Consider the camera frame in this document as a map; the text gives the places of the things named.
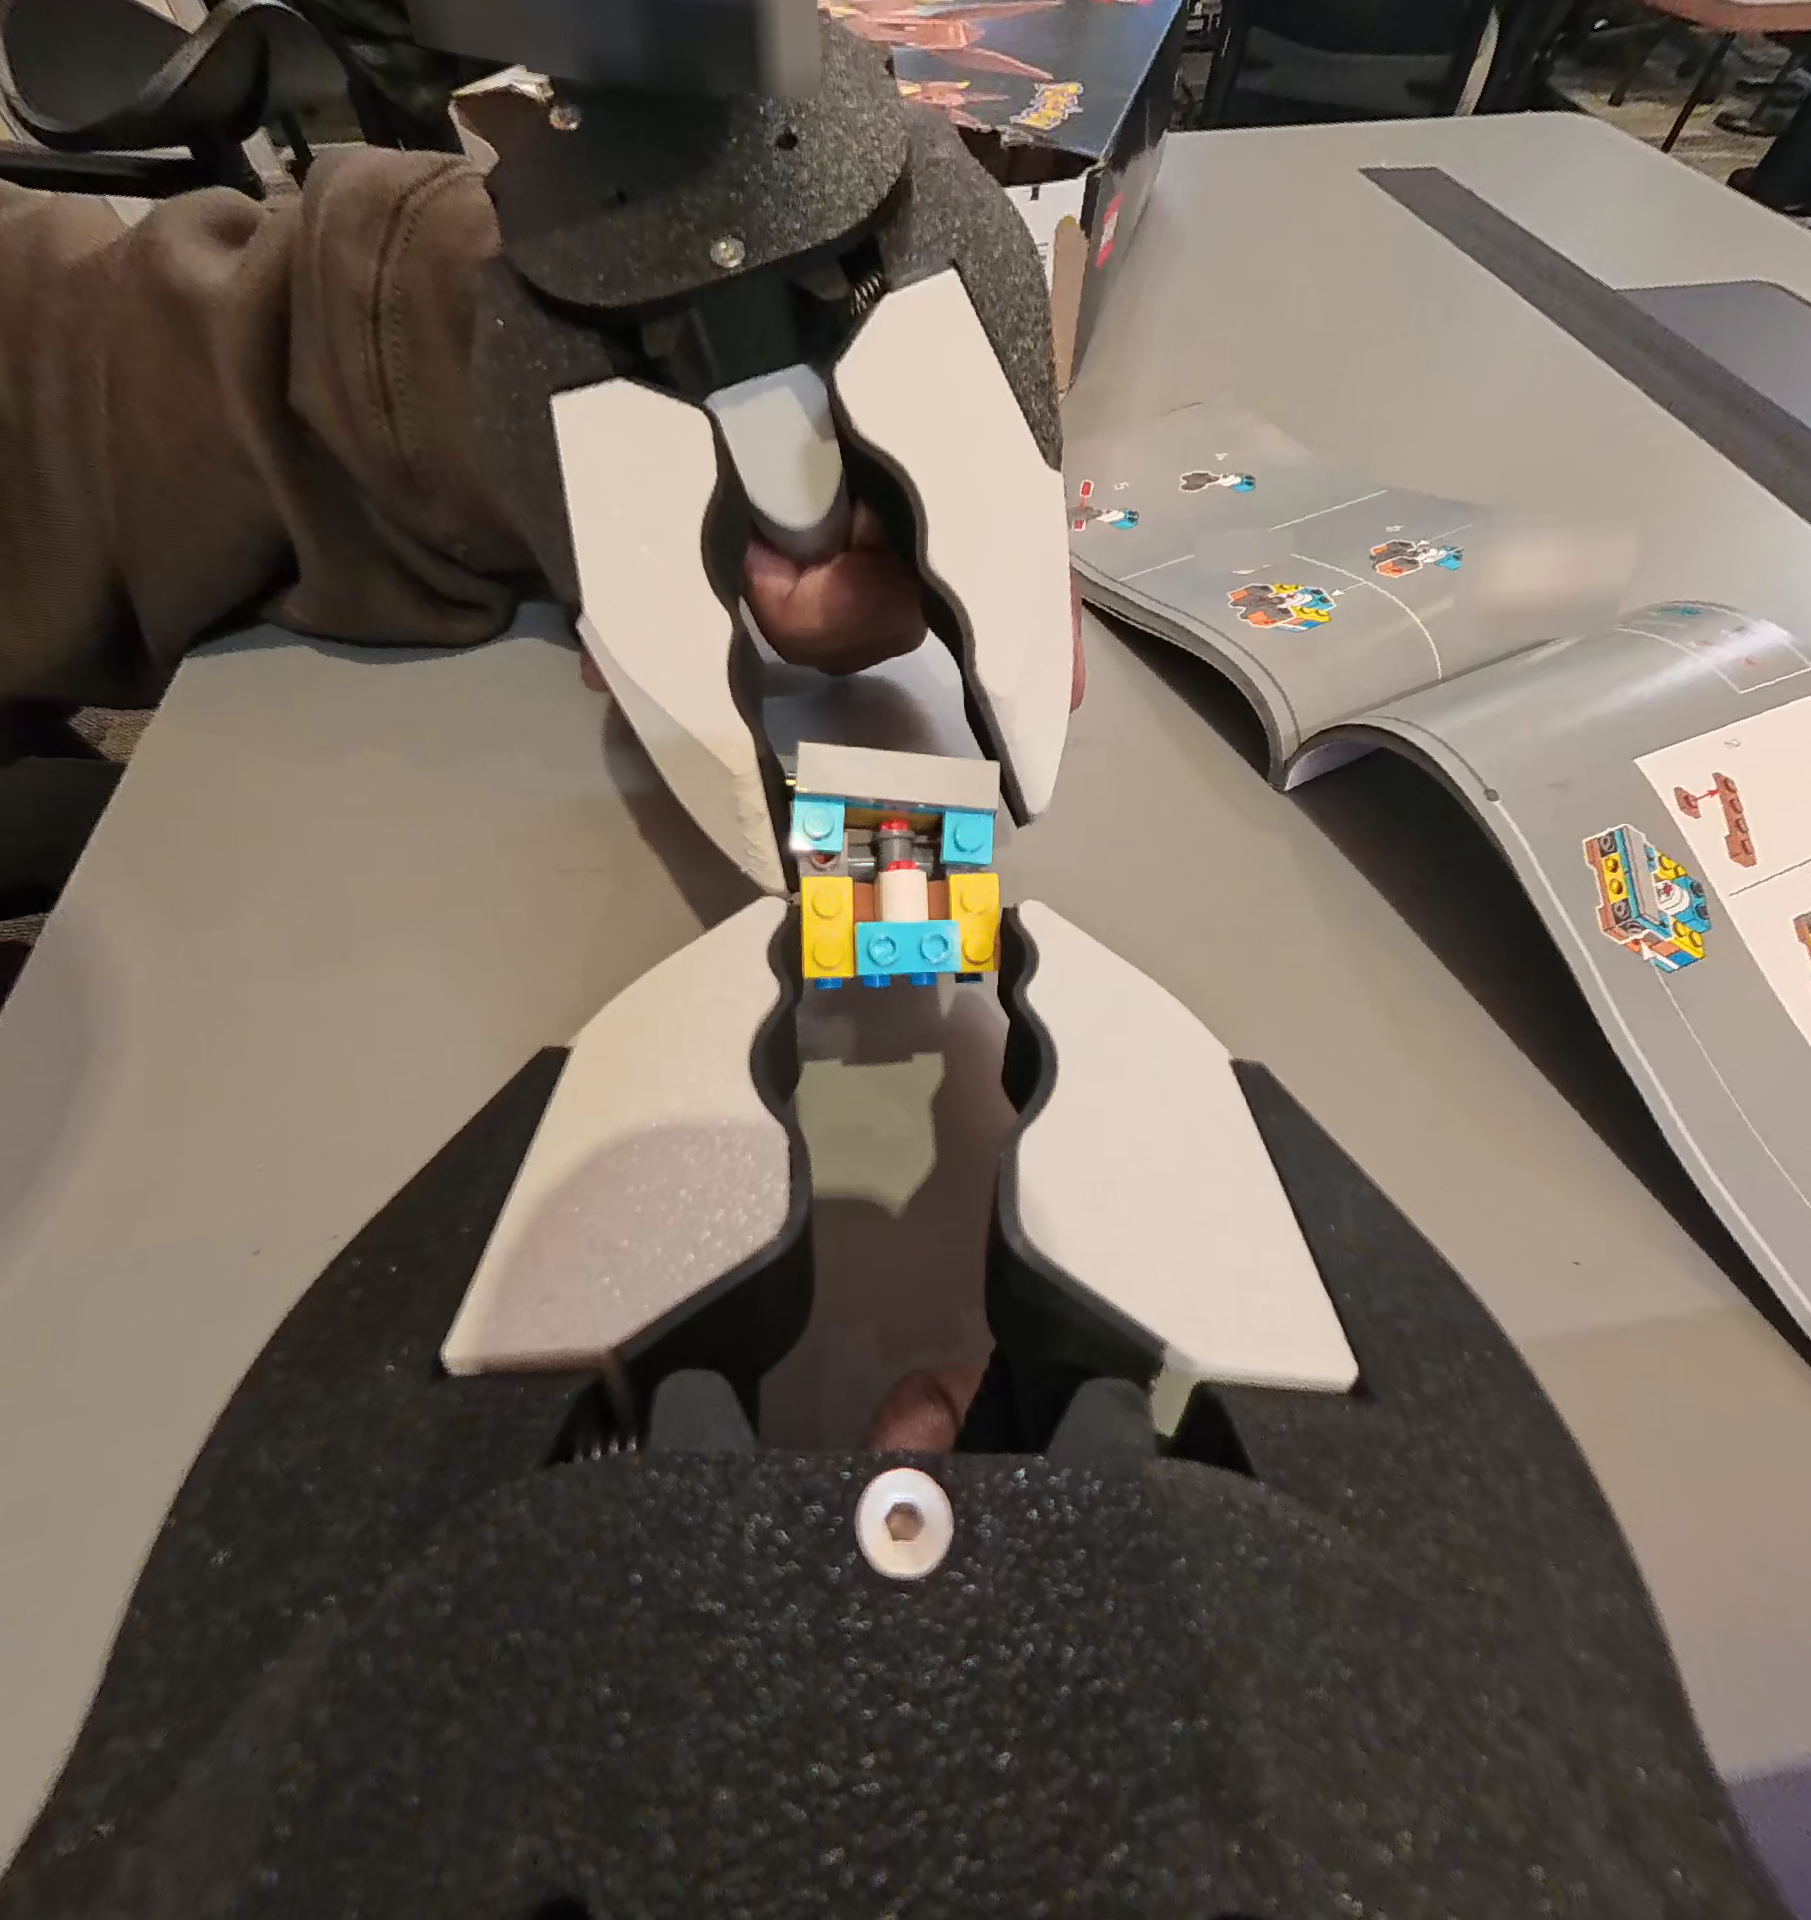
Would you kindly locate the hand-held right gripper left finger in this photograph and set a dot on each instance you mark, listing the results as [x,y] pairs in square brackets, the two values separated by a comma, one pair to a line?
[621,1199]

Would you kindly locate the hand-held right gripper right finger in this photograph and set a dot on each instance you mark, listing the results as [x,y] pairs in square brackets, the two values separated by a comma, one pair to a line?
[1175,1199]

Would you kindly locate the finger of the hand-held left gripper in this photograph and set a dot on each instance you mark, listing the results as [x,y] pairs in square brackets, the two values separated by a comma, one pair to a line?
[981,496]
[635,570]

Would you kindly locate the multicoloured brick model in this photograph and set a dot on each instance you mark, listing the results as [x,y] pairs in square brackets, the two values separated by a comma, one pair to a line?
[906,948]

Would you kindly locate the person's left forearm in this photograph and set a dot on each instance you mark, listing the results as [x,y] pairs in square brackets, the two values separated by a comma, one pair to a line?
[215,421]

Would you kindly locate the person's left hand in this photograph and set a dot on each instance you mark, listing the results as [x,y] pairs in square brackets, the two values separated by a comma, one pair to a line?
[837,608]

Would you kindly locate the person's right hand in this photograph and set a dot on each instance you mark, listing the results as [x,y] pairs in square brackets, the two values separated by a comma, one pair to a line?
[928,1410]

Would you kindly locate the torn cardboard box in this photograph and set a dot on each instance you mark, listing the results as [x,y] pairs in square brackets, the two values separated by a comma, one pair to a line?
[507,93]

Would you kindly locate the printed brick set box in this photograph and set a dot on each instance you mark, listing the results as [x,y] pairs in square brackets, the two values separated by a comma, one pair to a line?
[1026,59]

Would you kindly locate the black office chair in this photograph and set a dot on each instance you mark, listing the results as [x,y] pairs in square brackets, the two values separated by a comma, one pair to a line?
[140,113]

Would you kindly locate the black mesh chair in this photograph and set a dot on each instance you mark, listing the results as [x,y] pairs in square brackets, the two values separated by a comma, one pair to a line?
[1340,59]

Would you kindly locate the brick instruction booklet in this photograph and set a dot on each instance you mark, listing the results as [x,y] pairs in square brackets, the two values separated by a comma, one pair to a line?
[1521,720]

